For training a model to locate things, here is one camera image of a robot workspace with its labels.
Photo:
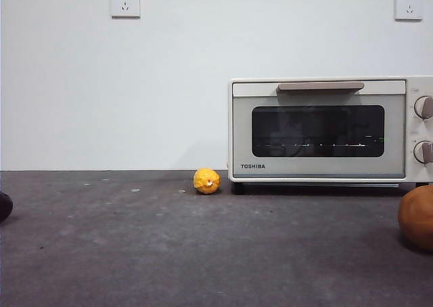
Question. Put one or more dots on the brown potato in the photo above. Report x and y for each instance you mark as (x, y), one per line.
(417, 219)

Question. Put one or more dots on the white Toshiba toaster oven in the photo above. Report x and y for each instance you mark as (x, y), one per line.
(411, 171)

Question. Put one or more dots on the beige round oven knob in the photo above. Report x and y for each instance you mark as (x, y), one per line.
(423, 107)
(423, 152)

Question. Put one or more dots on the dark purple eggplant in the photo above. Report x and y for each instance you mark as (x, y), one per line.
(4, 207)

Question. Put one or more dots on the white wall power socket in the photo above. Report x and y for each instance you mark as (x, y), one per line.
(408, 6)
(125, 2)

